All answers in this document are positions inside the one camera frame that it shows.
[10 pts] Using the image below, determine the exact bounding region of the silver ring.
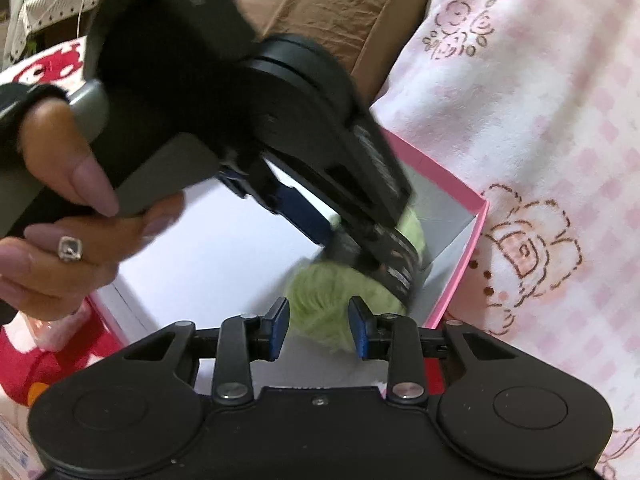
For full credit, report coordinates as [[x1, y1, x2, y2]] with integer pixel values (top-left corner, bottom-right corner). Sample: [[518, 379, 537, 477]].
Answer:
[[56, 235, 84, 263]]

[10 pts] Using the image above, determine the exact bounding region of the person's left hand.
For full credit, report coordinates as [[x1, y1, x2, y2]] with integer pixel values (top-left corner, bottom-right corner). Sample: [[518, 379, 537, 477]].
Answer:
[[0, 99, 187, 322]]

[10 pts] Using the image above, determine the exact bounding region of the black wrist strap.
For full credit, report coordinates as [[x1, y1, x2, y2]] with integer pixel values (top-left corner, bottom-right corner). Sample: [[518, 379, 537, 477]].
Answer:
[[0, 82, 68, 128]]

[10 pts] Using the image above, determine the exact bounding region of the brown embroidered pillow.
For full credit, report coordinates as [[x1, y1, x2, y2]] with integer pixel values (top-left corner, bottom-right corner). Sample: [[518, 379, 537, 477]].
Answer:
[[234, 0, 442, 113]]

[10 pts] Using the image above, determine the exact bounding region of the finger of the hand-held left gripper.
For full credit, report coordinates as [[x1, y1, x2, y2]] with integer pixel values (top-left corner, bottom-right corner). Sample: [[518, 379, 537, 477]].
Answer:
[[217, 157, 346, 260], [320, 112, 416, 235]]

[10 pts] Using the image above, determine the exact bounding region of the pink checked pillow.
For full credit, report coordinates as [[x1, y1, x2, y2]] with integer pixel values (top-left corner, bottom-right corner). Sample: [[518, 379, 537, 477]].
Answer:
[[372, 0, 640, 480]]

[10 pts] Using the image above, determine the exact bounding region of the green yarn ball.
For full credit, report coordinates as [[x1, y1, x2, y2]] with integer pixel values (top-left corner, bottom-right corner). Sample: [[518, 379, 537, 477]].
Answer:
[[284, 205, 432, 362]]

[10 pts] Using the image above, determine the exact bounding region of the pink cardboard box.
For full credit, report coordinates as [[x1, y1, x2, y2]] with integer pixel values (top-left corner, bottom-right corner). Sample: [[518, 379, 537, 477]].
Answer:
[[87, 130, 490, 401]]

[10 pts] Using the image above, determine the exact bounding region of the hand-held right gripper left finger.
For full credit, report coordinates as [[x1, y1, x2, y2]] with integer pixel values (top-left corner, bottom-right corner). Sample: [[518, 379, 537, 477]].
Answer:
[[122, 297, 291, 406]]

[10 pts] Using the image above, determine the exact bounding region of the small white carton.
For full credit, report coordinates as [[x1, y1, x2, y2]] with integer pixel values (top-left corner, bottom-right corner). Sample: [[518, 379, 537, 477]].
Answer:
[[0, 412, 32, 480]]

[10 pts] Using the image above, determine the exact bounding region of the orange white small box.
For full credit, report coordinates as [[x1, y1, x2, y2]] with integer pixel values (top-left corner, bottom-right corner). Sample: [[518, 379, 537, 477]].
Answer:
[[27, 305, 98, 352]]

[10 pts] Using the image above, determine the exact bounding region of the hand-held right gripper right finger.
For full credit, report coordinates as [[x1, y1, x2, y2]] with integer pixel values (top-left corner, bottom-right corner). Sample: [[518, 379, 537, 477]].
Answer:
[[348, 296, 516, 406]]

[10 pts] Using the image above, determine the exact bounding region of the orange makeup sponge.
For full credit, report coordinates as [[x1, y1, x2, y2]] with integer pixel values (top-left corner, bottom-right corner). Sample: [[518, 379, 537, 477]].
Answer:
[[26, 381, 51, 407]]

